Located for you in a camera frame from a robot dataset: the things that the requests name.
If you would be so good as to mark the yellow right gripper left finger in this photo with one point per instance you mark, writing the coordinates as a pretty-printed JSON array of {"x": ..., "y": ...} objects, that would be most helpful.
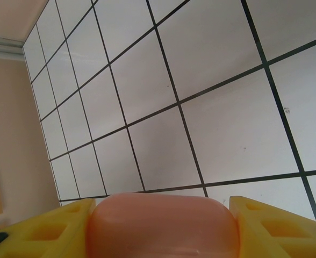
[{"x": 74, "y": 242}]

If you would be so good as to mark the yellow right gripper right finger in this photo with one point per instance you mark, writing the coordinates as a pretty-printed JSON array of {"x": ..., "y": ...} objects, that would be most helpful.
[{"x": 249, "y": 236}]

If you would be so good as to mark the pink rounded square charging case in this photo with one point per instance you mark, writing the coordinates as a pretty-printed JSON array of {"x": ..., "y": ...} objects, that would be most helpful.
[{"x": 160, "y": 225}]

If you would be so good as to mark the aluminium corner post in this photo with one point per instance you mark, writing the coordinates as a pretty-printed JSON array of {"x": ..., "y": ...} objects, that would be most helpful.
[{"x": 2, "y": 44}]

